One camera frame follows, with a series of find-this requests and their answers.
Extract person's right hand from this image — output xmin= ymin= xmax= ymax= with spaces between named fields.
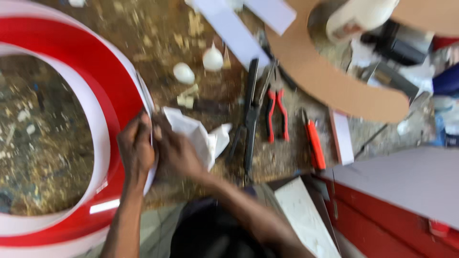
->
xmin=152 ymin=120 xmax=205 ymax=180

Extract person's left hand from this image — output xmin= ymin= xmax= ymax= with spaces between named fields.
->
xmin=117 ymin=111 xmax=156 ymax=180

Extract white paper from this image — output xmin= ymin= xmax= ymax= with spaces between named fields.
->
xmin=163 ymin=106 xmax=233 ymax=172

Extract red and white ring sign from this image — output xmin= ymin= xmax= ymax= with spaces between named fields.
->
xmin=0 ymin=0 xmax=158 ymax=258

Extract black metal shears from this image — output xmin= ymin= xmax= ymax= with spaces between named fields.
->
xmin=228 ymin=58 xmax=277 ymax=176

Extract person's dark clothing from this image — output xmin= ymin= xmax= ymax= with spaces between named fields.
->
xmin=169 ymin=186 xmax=280 ymax=258

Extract white plastic strip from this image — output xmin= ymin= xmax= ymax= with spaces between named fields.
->
xmin=192 ymin=0 xmax=271 ymax=74

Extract orange utility knife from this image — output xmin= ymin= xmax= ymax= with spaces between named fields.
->
xmin=302 ymin=109 xmax=327 ymax=171

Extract white sheet piece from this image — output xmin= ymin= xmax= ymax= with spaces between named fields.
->
xmin=244 ymin=0 xmax=297 ymax=36

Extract white rectangular board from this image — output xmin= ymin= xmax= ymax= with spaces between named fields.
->
xmin=274 ymin=176 xmax=342 ymax=258

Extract white narrow block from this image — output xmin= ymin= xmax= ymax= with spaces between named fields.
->
xmin=329 ymin=109 xmax=355 ymax=166

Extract curved brown cardboard piece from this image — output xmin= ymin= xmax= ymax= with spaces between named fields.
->
xmin=265 ymin=0 xmax=459 ymax=124

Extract red metal box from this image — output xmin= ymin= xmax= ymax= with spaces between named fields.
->
xmin=324 ymin=177 xmax=459 ymax=258

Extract pile of clutter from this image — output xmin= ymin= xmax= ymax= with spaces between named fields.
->
xmin=350 ymin=20 xmax=459 ymax=147

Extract red handled pliers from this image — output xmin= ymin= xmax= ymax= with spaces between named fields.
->
xmin=265 ymin=68 xmax=290 ymax=144

